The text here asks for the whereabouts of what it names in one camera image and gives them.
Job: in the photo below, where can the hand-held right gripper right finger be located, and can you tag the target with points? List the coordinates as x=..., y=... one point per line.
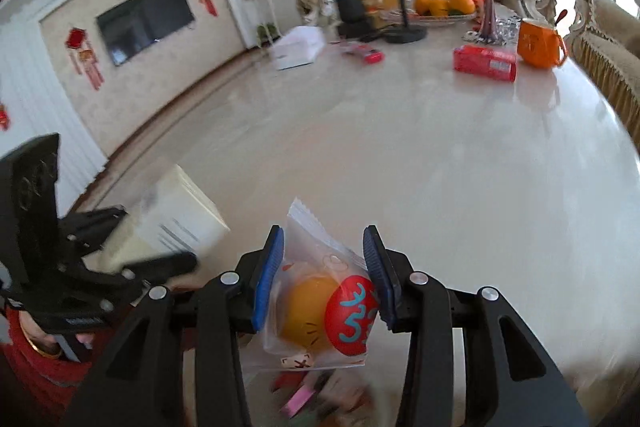
x=380, y=279

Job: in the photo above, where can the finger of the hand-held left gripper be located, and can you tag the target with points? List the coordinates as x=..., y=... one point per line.
x=160, y=267
x=92, y=224

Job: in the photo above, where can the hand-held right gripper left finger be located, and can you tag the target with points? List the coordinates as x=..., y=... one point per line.
x=267, y=279

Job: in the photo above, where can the cream white box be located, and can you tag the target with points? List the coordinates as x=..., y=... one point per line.
x=172, y=207

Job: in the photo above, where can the clear orange red snack packet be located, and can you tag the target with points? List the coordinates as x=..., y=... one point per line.
x=320, y=312

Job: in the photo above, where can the white mesh waste bin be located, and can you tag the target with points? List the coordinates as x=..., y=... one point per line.
x=252, y=382

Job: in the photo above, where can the person's left forearm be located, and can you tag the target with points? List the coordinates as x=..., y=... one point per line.
x=32, y=332

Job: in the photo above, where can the black flat television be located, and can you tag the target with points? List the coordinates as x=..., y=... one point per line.
x=145, y=22

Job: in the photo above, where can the small red packet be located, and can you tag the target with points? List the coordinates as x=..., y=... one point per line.
x=367, y=55

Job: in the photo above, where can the white flat box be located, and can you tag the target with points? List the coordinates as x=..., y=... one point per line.
x=300, y=47

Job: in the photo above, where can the large red packet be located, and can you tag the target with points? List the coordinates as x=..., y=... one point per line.
x=485, y=63

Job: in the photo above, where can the small green potted plant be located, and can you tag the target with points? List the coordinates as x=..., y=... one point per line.
x=267, y=32

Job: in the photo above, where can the glass fruit plate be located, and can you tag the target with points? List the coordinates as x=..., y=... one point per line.
x=435, y=19

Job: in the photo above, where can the black speaker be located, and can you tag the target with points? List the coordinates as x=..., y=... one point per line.
x=352, y=14

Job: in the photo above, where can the white side stand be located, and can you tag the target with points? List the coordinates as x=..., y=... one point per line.
x=265, y=7

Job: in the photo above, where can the orange fruit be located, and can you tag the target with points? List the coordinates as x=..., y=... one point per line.
x=441, y=7
x=425, y=6
x=462, y=4

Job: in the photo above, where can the silver foil wrapper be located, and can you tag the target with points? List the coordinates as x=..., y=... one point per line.
x=507, y=31

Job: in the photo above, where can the orange mug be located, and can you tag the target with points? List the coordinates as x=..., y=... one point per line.
x=540, y=44

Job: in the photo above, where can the purple glass vase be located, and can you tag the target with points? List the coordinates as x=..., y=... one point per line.
x=487, y=7

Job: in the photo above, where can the beige fringed sofa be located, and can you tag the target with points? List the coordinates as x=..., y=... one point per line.
x=607, y=52

